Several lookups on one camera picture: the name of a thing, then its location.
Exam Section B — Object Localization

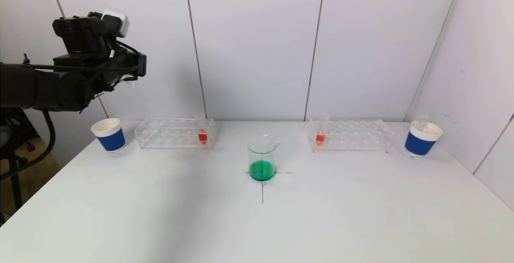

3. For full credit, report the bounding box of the clear acrylic test tube rack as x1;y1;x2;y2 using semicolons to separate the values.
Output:
135;118;215;151
308;118;394;153

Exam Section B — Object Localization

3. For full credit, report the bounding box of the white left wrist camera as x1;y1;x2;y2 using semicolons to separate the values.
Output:
101;10;130;38

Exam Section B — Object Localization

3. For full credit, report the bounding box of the test tube with red pigment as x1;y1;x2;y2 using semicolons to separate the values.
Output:
315;114;330;146
195;113;210;145

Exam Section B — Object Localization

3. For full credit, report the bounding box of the clear glass beaker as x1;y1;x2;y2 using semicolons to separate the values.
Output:
247;134;280;182

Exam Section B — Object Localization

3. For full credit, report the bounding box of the blue white paper cup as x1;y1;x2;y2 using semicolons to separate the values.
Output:
91;118;126;153
404;121;443;158

